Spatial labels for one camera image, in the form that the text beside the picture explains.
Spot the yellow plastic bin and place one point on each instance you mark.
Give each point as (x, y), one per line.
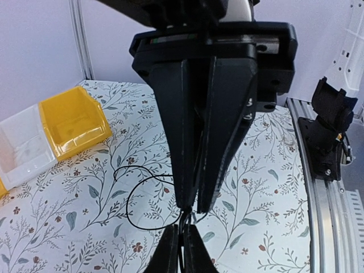
(73, 122)
(3, 190)

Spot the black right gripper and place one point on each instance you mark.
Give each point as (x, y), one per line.
(245, 53)

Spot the white translucent plastic bin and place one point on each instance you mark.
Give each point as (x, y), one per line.
(25, 151)

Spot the right aluminium frame post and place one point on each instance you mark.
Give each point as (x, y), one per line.
(80, 38)

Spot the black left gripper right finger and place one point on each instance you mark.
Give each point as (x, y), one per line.
(196, 256)

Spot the left yellow plastic bin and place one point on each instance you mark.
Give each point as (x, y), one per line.
(3, 190)

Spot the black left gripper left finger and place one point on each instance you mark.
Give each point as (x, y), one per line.
(165, 256)

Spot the aluminium front rail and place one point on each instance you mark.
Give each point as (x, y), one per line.
(335, 213)

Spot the right yellow plastic bin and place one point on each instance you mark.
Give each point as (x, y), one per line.
(73, 122)

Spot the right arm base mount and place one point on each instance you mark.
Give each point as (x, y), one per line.
(323, 136)

